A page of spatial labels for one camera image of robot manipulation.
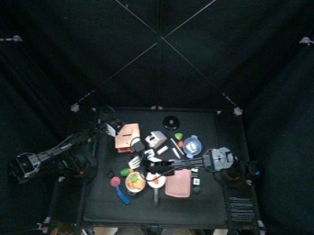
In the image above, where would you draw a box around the pink copper toy box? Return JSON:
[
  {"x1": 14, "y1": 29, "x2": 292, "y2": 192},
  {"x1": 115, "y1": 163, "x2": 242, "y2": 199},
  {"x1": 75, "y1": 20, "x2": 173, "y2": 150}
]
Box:
[{"x1": 114, "y1": 122, "x2": 142, "y2": 153}]

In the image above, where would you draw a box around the grey white toy box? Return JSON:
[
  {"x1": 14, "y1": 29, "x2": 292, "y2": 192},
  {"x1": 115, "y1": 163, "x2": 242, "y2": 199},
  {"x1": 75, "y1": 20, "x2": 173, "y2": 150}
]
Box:
[{"x1": 145, "y1": 130, "x2": 169, "y2": 150}]

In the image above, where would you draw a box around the white text label sticker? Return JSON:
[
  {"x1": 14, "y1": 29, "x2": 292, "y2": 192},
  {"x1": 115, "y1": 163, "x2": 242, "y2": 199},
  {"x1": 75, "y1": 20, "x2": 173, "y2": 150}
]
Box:
[{"x1": 229, "y1": 196, "x2": 256, "y2": 222}]

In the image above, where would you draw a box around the blue spoon with red disc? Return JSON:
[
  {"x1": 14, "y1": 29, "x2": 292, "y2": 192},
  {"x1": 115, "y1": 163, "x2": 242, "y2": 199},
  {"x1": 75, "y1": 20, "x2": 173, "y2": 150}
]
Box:
[{"x1": 110, "y1": 176, "x2": 131, "y2": 206}]

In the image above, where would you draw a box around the white toy pan with handle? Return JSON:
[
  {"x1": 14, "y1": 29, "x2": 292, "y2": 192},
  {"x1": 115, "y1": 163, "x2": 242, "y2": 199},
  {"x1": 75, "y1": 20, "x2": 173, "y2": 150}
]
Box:
[{"x1": 145, "y1": 172, "x2": 169, "y2": 205}]

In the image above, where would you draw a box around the thin white stick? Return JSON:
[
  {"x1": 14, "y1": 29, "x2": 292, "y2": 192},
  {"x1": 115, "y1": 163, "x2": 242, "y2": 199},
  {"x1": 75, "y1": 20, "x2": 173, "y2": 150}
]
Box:
[{"x1": 166, "y1": 131, "x2": 186, "y2": 156}]

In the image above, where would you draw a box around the pink cutting board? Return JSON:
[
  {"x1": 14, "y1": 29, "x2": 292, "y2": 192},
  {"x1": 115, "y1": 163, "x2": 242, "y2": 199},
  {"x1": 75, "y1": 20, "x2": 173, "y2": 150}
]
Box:
[{"x1": 165, "y1": 168, "x2": 193, "y2": 199}]

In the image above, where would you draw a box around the bowl of toy noodles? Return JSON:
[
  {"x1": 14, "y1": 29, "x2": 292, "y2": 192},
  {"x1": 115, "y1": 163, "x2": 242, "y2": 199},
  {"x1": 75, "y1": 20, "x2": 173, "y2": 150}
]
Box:
[{"x1": 125, "y1": 171, "x2": 147, "y2": 196}]

